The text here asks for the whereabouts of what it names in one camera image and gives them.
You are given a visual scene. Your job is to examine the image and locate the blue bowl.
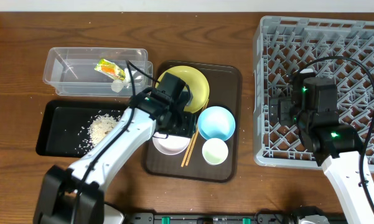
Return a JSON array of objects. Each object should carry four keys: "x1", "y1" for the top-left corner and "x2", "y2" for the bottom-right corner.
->
[{"x1": 197, "y1": 106, "x2": 236, "y2": 141}]

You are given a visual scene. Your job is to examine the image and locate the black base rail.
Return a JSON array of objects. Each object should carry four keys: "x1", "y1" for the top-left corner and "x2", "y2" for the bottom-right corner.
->
[{"x1": 111, "y1": 205, "x2": 349, "y2": 224}]

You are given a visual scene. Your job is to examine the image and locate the clear plastic bin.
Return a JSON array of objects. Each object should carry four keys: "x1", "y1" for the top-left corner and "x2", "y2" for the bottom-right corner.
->
[{"x1": 43, "y1": 47, "x2": 153, "y2": 98}]

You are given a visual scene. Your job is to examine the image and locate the grey dishwasher rack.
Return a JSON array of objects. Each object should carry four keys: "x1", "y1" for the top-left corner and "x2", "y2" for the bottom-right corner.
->
[{"x1": 253, "y1": 16, "x2": 374, "y2": 173}]

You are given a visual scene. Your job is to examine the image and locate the green snack wrapper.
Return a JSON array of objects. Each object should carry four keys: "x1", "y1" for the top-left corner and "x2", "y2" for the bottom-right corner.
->
[{"x1": 95, "y1": 58, "x2": 126, "y2": 80}]

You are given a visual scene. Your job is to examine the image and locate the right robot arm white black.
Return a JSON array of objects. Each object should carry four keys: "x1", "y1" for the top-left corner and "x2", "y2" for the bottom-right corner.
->
[{"x1": 269, "y1": 76, "x2": 374, "y2": 223}]

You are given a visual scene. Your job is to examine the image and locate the rice grains pile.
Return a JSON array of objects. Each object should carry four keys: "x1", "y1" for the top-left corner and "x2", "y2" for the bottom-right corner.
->
[{"x1": 75, "y1": 110, "x2": 123, "y2": 155}]

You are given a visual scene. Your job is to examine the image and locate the white tissue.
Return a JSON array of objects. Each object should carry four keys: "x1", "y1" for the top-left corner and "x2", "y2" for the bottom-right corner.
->
[{"x1": 111, "y1": 68, "x2": 135, "y2": 93}]

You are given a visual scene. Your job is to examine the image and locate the white bowl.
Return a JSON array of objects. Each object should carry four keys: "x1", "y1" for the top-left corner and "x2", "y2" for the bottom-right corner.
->
[{"x1": 152, "y1": 132, "x2": 190, "y2": 156}]

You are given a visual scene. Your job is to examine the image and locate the small white green cup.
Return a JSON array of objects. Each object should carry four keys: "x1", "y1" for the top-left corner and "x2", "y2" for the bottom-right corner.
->
[{"x1": 202, "y1": 138, "x2": 228, "y2": 166}]

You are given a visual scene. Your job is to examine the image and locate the black tray bin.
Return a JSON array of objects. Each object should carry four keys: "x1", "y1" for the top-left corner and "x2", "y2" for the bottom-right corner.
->
[{"x1": 35, "y1": 100, "x2": 126, "y2": 158}]

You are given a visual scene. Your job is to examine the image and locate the wooden chopstick left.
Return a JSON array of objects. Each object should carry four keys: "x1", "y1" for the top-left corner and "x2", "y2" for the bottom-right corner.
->
[{"x1": 180, "y1": 99, "x2": 209, "y2": 168}]

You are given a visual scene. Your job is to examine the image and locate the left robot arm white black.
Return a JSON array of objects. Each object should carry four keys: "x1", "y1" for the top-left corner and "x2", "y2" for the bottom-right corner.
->
[{"x1": 33, "y1": 88, "x2": 195, "y2": 223}]

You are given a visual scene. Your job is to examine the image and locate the yellow plate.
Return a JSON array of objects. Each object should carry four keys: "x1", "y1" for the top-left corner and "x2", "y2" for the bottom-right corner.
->
[{"x1": 155, "y1": 65, "x2": 210, "y2": 113}]

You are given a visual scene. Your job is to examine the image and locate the brown serving tray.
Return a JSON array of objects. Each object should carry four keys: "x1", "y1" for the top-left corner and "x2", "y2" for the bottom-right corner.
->
[{"x1": 142, "y1": 60, "x2": 242, "y2": 183}]

